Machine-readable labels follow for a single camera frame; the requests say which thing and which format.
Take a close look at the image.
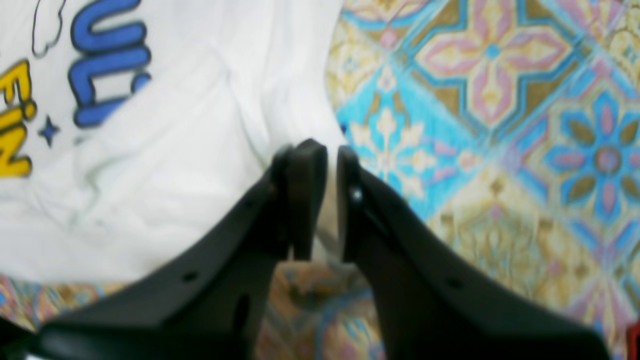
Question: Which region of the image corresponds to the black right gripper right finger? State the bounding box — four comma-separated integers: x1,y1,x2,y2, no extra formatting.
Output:
336,146,610,360

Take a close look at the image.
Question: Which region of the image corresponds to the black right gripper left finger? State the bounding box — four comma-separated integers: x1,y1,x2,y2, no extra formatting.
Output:
35,139,328,360

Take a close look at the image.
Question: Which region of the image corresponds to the white printed T-shirt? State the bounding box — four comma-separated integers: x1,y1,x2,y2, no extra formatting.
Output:
1,0,345,282

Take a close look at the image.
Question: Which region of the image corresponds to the colourful patterned tablecloth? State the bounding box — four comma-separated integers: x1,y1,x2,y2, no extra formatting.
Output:
1,0,639,360

